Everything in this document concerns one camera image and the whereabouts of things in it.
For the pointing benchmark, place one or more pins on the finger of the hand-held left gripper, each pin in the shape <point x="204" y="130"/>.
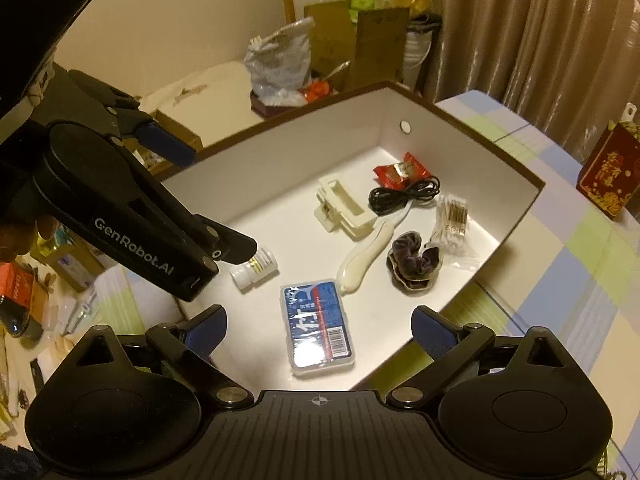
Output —
<point x="230" y="247"/>
<point x="165" y="140"/>

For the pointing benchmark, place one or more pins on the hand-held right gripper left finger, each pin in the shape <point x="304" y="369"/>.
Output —
<point x="207" y="330"/>

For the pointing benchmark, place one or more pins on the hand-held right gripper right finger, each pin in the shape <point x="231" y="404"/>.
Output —
<point x="432" y="332"/>

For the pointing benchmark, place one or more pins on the white pill bottle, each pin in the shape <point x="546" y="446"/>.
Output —
<point x="250" y="272"/>

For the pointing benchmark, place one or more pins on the dark brown scrunchie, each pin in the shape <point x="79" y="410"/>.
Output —
<point x="410" y="260"/>

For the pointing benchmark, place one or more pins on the white razor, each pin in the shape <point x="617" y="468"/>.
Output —
<point x="360" y="260"/>

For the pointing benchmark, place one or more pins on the blue dental floss box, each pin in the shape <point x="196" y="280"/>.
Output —
<point x="317" y="325"/>

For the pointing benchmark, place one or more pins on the cotton swab packet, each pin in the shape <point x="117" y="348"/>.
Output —
<point x="452" y="220"/>

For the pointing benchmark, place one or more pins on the white hair clip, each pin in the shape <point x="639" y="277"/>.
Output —
<point x="345" y="205"/>

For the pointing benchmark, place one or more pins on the red candy wrapper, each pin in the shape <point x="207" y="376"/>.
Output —
<point x="395" y="172"/>

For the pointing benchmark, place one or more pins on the brown cardboard box white inside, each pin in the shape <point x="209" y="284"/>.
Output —
<point x="440" y="145"/>

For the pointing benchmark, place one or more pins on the person's left hand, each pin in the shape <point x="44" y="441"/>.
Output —
<point x="17" y="242"/>

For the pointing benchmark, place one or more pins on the small cardboard box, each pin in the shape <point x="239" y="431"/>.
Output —
<point x="172" y="120"/>

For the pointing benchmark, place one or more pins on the printed cardboard box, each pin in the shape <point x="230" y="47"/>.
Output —
<point x="75" y="265"/>

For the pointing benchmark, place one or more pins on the dark wooden box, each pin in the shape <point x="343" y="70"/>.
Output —
<point x="272" y="109"/>

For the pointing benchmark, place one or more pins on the red packet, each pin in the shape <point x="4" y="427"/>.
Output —
<point x="17" y="285"/>

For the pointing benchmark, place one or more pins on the silver plastic bag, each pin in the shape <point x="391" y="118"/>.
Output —
<point x="277" y="60"/>

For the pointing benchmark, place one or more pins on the dark bottle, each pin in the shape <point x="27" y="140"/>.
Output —
<point x="17" y="317"/>

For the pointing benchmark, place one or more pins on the orange packet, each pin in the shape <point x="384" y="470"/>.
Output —
<point x="317" y="91"/>

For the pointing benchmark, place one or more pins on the plain cardboard box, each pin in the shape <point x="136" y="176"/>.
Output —
<point x="382" y="50"/>
<point x="330" y="40"/>

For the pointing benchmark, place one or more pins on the dark cloth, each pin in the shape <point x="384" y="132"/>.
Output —
<point x="17" y="465"/>

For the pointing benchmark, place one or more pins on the red gift box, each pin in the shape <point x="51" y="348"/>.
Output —
<point x="610" y="170"/>

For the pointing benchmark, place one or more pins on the beige curtain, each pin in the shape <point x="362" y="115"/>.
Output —
<point x="525" y="25"/>

